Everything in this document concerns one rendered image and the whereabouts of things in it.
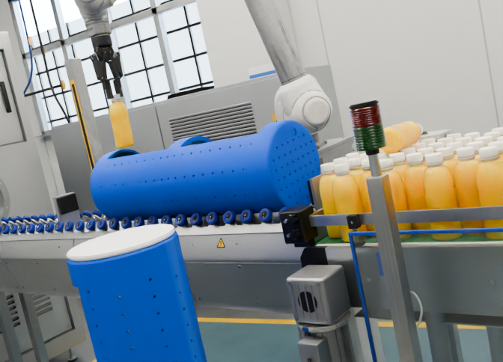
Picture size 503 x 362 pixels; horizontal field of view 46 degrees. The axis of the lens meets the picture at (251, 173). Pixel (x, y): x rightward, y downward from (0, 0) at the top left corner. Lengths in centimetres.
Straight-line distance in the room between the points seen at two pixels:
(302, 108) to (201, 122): 173
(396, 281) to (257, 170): 61
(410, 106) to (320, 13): 100
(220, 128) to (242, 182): 195
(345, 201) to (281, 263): 36
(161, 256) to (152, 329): 17
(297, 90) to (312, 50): 260
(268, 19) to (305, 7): 260
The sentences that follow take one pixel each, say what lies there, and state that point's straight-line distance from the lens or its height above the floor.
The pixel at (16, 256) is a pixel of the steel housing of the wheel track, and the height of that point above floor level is 84.
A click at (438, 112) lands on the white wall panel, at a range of 447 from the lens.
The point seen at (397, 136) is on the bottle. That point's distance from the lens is 159.
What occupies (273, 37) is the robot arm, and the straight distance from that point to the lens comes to 220.
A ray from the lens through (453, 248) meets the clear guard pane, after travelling 137.
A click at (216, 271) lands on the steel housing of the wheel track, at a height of 78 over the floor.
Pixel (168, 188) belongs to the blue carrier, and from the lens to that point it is 201.
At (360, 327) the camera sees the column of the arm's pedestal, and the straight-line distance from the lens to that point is 251.
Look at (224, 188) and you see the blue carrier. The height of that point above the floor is 107.
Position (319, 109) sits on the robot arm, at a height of 123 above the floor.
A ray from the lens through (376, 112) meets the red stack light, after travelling 125.
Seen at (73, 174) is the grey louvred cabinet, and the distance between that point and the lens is 466.
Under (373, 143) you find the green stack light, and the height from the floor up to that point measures 117.
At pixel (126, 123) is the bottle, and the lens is 230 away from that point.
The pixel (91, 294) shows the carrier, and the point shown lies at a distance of 147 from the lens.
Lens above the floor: 131
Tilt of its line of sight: 7 degrees down
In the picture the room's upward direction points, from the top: 12 degrees counter-clockwise
